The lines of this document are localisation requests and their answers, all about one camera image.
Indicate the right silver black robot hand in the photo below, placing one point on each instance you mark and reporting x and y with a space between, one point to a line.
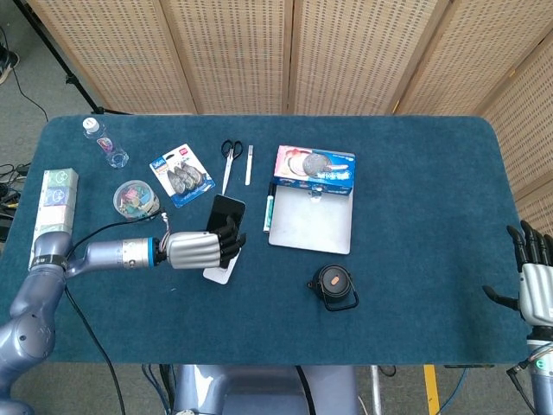
533 281

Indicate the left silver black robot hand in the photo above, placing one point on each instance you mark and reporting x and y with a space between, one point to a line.
194 250

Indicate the black smartphone with teal edge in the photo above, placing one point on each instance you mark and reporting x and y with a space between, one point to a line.
224 212

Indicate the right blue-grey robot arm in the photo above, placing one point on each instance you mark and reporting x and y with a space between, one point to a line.
540 367

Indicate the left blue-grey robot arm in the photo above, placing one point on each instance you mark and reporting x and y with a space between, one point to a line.
52 276

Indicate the blue Oreo cookie box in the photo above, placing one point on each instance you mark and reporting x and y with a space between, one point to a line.
315 166

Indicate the correction tape blister pack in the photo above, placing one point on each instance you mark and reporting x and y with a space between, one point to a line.
181 175

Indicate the clear jar of coloured clips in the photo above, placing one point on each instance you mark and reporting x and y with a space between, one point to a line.
135 201

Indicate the green whiteboard marker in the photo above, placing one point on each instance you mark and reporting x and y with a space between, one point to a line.
268 212

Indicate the narrow white strip file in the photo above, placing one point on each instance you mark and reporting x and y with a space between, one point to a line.
249 166

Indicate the silver closed laptop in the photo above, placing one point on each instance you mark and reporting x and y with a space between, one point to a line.
313 220

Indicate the clear plastic water bottle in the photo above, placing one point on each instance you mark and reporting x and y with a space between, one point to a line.
106 144

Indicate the long pack of tissues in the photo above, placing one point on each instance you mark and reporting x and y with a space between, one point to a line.
54 203

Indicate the blue table cloth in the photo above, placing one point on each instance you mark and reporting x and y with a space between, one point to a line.
389 242

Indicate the blue-grey robot torso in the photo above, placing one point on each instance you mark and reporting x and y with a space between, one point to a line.
263 391

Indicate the woven wooden folding screen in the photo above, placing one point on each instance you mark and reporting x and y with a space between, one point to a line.
345 52

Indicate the dark sneaker shoe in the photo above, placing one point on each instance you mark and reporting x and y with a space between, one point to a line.
6 65

